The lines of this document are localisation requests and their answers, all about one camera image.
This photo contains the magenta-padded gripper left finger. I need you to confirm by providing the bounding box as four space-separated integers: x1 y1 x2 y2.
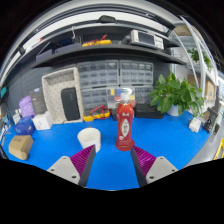
46 144 97 188

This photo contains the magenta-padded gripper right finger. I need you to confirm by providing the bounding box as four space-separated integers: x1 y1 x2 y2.
129 144 179 188

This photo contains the red drink bottle white cap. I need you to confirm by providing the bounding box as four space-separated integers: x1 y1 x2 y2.
115 92 136 152

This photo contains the white cup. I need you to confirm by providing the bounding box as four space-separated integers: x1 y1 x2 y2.
77 127 102 153

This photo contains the brown cardboard box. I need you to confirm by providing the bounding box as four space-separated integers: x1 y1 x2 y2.
8 134 35 161

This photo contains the white carton box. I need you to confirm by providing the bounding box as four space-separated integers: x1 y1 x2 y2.
31 113 54 131

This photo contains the white power adapter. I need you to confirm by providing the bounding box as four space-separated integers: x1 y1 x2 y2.
188 116 203 134

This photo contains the flat black case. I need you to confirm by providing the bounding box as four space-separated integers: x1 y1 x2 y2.
133 103 165 120

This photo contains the yellow multimeter with leads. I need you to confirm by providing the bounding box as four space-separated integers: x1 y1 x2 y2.
83 104 112 123

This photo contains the black rounded speaker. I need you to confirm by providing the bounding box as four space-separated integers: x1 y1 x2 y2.
60 87 81 122

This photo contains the black box with white label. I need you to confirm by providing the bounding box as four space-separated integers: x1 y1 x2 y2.
110 107 118 122

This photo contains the dark grey upright carton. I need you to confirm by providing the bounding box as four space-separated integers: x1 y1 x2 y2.
29 87 48 116

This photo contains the purple plastic bag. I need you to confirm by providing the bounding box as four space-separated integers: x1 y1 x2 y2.
18 95 36 118

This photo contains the green potted plant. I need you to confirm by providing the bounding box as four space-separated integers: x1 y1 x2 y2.
148 71 205 118

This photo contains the narrow grey drawer cabinet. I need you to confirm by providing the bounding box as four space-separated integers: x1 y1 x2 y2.
134 85 154 106

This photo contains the small grey drawer cabinet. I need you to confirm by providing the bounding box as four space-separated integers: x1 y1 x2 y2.
80 88 109 114

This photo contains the clear box with colourful parts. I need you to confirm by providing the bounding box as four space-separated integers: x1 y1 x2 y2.
106 87 137 111

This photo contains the wide grey drawer cabinet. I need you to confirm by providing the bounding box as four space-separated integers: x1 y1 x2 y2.
77 59 120 89

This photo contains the white rack shelf unit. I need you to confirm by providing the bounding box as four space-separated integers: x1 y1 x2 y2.
171 16 221 134

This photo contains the dark wall shelf unit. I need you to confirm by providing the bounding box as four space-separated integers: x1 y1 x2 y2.
31 14 186 69

